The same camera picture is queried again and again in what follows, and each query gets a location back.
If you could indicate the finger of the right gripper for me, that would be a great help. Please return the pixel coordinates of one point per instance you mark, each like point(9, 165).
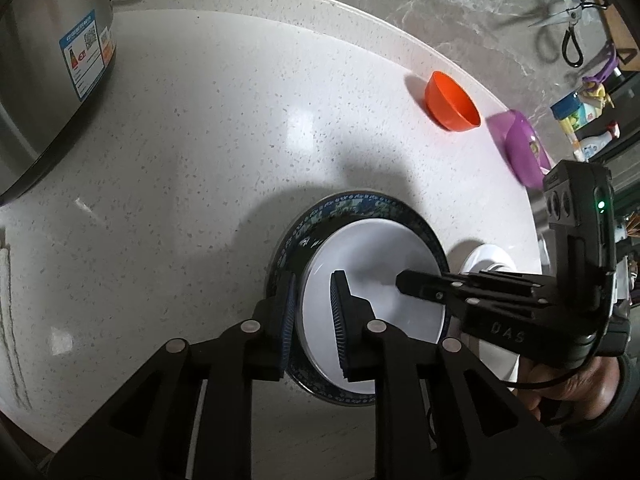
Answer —
point(486, 298)

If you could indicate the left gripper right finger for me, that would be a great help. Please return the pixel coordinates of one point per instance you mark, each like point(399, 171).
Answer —
point(351, 315)

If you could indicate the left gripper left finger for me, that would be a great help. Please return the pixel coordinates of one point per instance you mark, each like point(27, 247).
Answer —
point(276, 316)

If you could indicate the large white plate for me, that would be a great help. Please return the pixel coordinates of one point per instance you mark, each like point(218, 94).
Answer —
point(503, 363)

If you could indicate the blue floral green bowl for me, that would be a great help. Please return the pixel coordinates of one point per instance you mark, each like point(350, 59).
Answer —
point(304, 238)

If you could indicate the small white bowl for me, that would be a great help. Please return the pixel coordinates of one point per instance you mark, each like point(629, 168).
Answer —
point(371, 252)

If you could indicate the orange plastic bowl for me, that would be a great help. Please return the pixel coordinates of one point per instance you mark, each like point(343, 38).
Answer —
point(449, 104)

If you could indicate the person right hand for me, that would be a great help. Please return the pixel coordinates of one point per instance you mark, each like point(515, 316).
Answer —
point(589, 392)

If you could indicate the purple plastic basin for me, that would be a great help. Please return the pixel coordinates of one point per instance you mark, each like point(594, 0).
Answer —
point(520, 147)

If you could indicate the white spray bottle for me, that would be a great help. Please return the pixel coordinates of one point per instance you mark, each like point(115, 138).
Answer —
point(587, 148)

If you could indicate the yellow dish soap bottle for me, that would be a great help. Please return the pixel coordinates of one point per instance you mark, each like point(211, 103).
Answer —
point(594, 100)

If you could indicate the purple hanging utensil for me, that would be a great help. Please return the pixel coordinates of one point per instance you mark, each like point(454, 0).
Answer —
point(610, 64)

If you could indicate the white folded cloth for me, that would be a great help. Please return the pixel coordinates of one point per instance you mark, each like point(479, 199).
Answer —
point(5, 276)

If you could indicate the stainless steel rice cooker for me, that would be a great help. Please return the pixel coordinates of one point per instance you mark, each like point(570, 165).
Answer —
point(55, 54)

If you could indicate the kitchen scissors black handle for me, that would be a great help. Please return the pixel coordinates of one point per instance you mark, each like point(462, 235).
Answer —
point(570, 17)

